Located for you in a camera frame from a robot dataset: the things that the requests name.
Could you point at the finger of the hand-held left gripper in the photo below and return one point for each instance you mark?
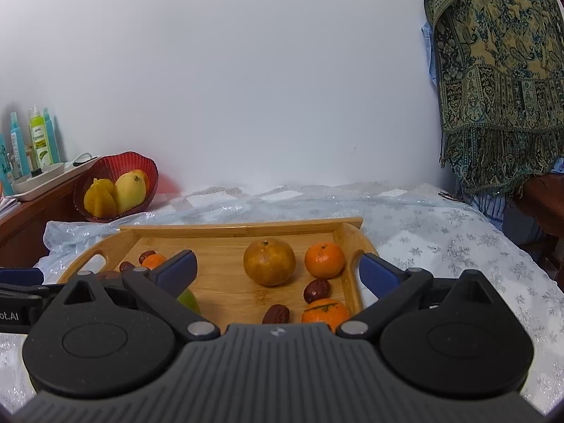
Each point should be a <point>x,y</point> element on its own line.
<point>26,291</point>
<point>20,276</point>

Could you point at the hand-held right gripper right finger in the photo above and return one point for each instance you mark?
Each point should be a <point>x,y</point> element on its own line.
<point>379,271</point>

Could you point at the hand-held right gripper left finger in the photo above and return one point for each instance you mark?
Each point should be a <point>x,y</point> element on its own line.
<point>180,268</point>

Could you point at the green apple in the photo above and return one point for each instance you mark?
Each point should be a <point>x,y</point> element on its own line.
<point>189,303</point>

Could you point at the red date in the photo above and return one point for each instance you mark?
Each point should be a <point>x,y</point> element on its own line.
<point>316,290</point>
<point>145,257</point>
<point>127,267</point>
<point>276,314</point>

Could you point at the wooden bamboo tray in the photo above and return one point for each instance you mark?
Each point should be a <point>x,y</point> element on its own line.
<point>220,251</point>

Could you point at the small tangerine with stem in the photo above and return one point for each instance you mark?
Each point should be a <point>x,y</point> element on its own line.
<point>326,315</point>

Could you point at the large greenish orange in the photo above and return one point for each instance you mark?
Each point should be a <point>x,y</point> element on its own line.
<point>269,262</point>

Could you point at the brown wooden cabinet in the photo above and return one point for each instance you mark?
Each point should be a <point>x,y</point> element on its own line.
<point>26,229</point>

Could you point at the snowflake print tablecloth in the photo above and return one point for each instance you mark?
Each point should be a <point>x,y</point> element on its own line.
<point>440,251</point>

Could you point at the stack of papers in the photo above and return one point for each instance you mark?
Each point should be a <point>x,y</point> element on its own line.
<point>6,206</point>

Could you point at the yellow mango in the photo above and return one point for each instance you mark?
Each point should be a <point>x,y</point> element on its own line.
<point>130,191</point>

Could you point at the white plastic tray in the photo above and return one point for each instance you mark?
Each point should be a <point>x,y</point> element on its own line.
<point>44,183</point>

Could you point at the yellow starfruit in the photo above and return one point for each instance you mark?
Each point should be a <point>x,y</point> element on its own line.
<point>100,198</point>

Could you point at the red glass fruit bowl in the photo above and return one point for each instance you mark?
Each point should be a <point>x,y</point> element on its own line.
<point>132,163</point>

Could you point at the green label bottle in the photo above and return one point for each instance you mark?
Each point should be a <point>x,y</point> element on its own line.
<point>40,141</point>

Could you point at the dark wooden side table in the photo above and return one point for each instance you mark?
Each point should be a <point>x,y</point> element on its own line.
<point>542,202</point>

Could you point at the green patterned scarf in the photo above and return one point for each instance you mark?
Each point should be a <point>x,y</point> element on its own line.
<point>498,75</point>

